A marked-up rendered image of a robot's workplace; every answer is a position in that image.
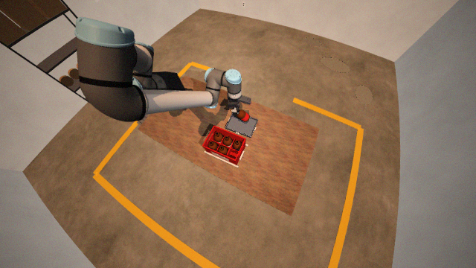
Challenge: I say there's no dark red open crate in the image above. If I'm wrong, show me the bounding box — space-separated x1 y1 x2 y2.
205 128 246 165

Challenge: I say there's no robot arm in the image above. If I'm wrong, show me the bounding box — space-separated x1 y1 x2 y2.
74 17 251 122

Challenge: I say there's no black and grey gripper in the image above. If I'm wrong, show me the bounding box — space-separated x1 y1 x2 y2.
227 93 239 114

